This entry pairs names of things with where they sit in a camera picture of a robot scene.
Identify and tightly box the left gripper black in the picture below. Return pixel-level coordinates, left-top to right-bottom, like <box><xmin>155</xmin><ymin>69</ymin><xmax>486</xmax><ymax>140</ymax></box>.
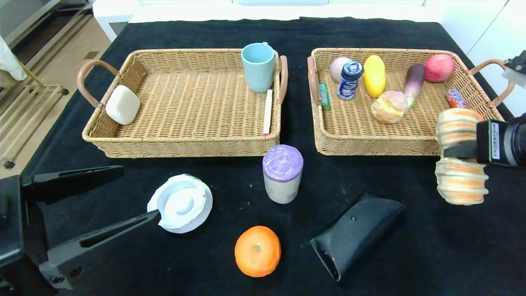
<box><xmin>0</xmin><ymin>165</ymin><xmax>161</xmax><ymax>296</ymax></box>

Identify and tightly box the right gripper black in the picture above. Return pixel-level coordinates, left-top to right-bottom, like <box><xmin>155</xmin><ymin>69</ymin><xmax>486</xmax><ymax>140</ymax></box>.
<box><xmin>443</xmin><ymin>113</ymin><xmax>526</xmax><ymax>167</ymax></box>

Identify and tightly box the ridged long bread loaf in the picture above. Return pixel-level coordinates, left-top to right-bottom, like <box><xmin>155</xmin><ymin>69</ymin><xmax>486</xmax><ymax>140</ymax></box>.
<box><xmin>435</xmin><ymin>108</ymin><xmax>489</xmax><ymax>206</ymax></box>

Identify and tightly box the round cream puff bun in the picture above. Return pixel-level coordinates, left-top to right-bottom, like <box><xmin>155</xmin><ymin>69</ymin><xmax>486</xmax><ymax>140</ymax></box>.
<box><xmin>371</xmin><ymin>90</ymin><xmax>408</xmax><ymax>125</ymax></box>

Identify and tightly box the black glasses case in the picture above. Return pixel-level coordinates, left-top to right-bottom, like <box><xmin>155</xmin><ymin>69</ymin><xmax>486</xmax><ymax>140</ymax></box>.
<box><xmin>309</xmin><ymin>193</ymin><xmax>406</xmax><ymax>282</ymax></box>

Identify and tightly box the purple topped bag roll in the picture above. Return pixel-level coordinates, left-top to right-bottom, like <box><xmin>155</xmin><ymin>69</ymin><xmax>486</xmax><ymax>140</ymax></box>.
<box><xmin>262</xmin><ymin>144</ymin><xmax>304</xmax><ymax>205</ymax></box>

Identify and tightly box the wicker basket holding food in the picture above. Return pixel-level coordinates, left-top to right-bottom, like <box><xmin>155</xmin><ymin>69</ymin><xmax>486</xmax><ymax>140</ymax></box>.
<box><xmin>307</xmin><ymin>47</ymin><xmax>516</xmax><ymax>157</ymax></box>

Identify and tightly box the wicker basket holding mug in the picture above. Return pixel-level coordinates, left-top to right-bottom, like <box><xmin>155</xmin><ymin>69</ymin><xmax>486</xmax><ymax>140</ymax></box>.
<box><xmin>77</xmin><ymin>48</ymin><xmax>289</xmax><ymax>159</ymax></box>

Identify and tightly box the orange red candy pack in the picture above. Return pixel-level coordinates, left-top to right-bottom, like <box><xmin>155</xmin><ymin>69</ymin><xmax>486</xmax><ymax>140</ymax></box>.
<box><xmin>445</xmin><ymin>88</ymin><xmax>469</xmax><ymax>109</ymax></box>

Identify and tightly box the purple eggplant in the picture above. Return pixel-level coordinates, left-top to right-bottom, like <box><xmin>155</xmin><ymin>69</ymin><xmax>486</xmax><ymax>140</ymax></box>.
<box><xmin>404</xmin><ymin>63</ymin><xmax>426</xmax><ymax>108</ymax></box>

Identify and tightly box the red apple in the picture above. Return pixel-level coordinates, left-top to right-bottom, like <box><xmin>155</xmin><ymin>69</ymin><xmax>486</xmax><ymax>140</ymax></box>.
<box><xmin>424</xmin><ymin>54</ymin><xmax>456</xmax><ymax>83</ymax></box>

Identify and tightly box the white round lid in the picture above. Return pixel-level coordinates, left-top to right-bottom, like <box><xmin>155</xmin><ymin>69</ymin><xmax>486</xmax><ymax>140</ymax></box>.
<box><xmin>147</xmin><ymin>174</ymin><xmax>213</xmax><ymax>234</ymax></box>

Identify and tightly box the yellow mango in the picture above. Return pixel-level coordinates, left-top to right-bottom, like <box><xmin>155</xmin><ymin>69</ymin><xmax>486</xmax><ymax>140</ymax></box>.
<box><xmin>363</xmin><ymin>55</ymin><xmax>387</xmax><ymax>98</ymax></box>

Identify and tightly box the wooden wheeled rack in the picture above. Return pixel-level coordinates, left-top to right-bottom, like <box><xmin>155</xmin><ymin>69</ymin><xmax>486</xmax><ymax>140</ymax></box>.
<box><xmin>0</xmin><ymin>62</ymin><xmax>69</xmax><ymax>170</ymax></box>

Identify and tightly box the white soap bar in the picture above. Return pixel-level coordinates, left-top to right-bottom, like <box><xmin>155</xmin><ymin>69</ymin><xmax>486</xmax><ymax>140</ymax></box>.
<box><xmin>105</xmin><ymin>85</ymin><xmax>141</xmax><ymax>126</ymax></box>

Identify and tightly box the blue gum bottle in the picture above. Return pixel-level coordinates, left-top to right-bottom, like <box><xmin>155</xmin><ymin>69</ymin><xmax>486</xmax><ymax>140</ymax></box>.
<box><xmin>337</xmin><ymin>61</ymin><xmax>365</xmax><ymax>100</ymax></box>

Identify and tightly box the green gum pack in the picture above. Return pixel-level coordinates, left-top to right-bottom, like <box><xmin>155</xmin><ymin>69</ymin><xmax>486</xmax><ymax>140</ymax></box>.
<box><xmin>318</xmin><ymin>83</ymin><xmax>332</xmax><ymax>112</ymax></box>

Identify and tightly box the pale pink egg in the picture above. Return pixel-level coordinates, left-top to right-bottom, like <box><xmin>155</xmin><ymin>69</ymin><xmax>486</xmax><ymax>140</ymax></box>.
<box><xmin>330</xmin><ymin>57</ymin><xmax>353</xmax><ymax>84</ymax></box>

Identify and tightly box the white hanging cloth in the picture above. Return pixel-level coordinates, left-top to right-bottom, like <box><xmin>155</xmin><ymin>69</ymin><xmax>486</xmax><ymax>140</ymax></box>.
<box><xmin>0</xmin><ymin>36</ymin><xmax>28</xmax><ymax>81</ymax></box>

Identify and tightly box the mandarin orange with green stem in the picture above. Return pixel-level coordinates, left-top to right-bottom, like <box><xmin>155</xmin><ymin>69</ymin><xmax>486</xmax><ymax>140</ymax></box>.
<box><xmin>234</xmin><ymin>225</ymin><xmax>282</xmax><ymax>278</ymax></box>

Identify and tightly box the white pen pink cap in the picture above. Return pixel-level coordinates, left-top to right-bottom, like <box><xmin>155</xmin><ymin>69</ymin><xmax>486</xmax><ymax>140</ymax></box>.
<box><xmin>263</xmin><ymin>88</ymin><xmax>274</xmax><ymax>136</ymax></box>

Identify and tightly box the grey low shelf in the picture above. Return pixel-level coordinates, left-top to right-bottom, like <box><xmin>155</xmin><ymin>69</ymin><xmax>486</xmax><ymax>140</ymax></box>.
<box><xmin>0</xmin><ymin>0</ymin><xmax>94</xmax><ymax>51</ymax></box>

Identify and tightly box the white table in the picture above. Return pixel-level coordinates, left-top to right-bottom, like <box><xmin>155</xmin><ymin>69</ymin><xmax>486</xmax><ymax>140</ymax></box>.
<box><xmin>92</xmin><ymin>0</ymin><xmax>442</xmax><ymax>42</ymax></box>

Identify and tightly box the light blue mug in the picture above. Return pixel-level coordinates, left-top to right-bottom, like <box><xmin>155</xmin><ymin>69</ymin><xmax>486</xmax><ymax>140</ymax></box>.
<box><xmin>241</xmin><ymin>42</ymin><xmax>277</xmax><ymax>94</ymax></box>

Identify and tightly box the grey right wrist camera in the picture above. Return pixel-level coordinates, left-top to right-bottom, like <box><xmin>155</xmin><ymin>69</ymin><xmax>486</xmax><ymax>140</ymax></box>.
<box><xmin>502</xmin><ymin>50</ymin><xmax>526</xmax><ymax>88</ymax></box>

